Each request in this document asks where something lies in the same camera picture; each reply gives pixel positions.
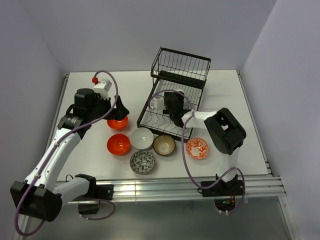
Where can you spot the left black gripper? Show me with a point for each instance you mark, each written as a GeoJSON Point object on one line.
{"type": "Point", "coordinates": [118, 113]}

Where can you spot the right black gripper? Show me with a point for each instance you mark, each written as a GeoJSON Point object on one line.
{"type": "Point", "coordinates": [180, 95]}

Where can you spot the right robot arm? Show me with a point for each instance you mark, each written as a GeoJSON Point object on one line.
{"type": "Point", "coordinates": [226, 133]}

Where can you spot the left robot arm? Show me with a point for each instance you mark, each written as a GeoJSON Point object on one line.
{"type": "Point", "coordinates": [38, 196]}

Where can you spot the far orange bowl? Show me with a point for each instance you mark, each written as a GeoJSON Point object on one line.
{"type": "Point", "coordinates": [118, 124]}

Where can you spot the near orange bowl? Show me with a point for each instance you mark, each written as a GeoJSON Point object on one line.
{"type": "Point", "coordinates": [118, 144]}

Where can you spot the brown beige bowl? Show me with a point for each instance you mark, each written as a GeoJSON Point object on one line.
{"type": "Point", "coordinates": [164, 145]}

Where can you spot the orange white patterned bowl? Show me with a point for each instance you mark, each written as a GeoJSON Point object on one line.
{"type": "Point", "coordinates": [197, 148]}

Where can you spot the black white patterned bowl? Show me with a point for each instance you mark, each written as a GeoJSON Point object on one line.
{"type": "Point", "coordinates": [142, 162]}

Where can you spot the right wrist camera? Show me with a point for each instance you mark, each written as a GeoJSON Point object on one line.
{"type": "Point", "coordinates": [158, 103]}

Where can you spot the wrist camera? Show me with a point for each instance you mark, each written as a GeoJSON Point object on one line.
{"type": "Point", "coordinates": [158, 103]}
{"type": "Point", "coordinates": [101, 87]}

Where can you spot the black wire dish rack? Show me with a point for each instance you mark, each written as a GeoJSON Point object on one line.
{"type": "Point", "coordinates": [174, 70]}

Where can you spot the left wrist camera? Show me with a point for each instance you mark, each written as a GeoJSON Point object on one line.
{"type": "Point", "coordinates": [101, 87]}

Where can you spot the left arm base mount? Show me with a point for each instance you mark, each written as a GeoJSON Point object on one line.
{"type": "Point", "coordinates": [103, 194]}

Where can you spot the aluminium mounting rail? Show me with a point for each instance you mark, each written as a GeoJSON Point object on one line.
{"type": "Point", "coordinates": [180, 189]}

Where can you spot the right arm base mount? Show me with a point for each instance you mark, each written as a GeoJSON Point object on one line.
{"type": "Point", "coordinates": [224, 189]}

